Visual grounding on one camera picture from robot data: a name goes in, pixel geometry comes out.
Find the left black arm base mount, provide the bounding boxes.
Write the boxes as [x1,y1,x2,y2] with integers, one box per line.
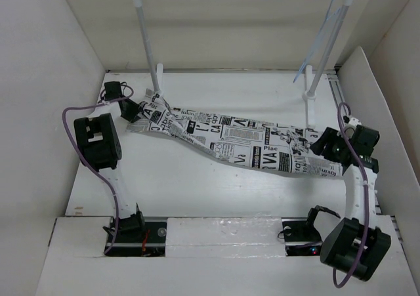
[104,217,167,257]

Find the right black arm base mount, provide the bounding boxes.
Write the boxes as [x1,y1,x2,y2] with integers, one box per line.
[278,205,341,257]

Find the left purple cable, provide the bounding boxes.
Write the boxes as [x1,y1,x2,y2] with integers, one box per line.
[62,85,135,254]

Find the clear blue plastic hanger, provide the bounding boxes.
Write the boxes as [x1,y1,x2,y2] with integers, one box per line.
[293,0,341,83]

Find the white metal clothes rack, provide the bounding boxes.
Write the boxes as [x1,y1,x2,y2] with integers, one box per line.
[129,0,360,131]

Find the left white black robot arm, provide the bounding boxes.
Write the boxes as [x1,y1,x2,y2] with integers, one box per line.
[62,108,146,242]

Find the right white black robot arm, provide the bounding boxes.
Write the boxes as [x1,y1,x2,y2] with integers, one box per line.
[310,125,391,282]

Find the aluminium rail right side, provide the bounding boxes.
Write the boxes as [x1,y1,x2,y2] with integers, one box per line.
[327,66,378,211]

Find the black white newspaper print trousers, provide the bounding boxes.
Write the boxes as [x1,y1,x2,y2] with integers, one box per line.
[127,89,343,177]

